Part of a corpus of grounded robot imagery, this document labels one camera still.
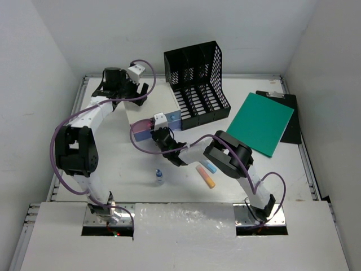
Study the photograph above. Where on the light blue small drawer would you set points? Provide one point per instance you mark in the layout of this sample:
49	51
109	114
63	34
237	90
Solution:
174	118

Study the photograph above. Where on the pink drawer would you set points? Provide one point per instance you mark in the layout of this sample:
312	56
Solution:
144	125

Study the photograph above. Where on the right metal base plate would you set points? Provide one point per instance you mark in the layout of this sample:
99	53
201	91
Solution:
244	217

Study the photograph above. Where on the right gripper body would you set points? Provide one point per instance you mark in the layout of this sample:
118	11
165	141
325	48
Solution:
166	154

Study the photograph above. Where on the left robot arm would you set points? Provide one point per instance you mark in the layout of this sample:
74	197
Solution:
75	149

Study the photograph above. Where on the black mesh file organizer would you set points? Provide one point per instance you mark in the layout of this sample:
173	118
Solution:
194	74

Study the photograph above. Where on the blue highlighter pen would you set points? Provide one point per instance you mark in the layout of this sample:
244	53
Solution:
209	166

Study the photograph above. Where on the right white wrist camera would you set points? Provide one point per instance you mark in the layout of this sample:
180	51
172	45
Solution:
160	121

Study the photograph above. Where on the aluminium table frame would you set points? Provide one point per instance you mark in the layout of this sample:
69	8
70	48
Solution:
175	189

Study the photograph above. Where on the purple wide drawer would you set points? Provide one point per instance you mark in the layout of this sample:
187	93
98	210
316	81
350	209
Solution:
147	135

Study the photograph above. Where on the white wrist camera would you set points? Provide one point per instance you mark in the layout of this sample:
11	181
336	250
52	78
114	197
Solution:
135	72
160	121

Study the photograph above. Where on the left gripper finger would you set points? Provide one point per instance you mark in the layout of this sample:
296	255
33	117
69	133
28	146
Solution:
144	89
138	101

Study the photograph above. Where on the white drawer cabinet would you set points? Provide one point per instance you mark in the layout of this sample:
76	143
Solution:
162	99

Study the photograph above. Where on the small blue cap bottle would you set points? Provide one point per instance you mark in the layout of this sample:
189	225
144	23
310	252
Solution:
159	177

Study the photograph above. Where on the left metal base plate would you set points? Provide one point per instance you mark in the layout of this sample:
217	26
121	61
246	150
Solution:
113	217

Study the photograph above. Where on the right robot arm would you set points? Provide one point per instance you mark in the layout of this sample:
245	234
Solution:
229	155

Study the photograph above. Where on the green notebook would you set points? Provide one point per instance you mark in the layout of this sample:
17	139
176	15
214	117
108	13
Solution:
260	123

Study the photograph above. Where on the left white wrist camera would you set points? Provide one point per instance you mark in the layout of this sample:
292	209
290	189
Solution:
135	72

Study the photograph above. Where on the orange highlighter pen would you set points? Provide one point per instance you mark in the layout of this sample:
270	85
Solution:
208	180

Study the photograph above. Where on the black clipboard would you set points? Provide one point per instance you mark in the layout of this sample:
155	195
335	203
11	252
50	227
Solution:
292	132

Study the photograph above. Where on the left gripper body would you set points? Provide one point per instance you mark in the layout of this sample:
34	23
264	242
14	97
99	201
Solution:
127	88

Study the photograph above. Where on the metal base plate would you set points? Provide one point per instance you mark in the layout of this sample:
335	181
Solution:
244	217
113	217

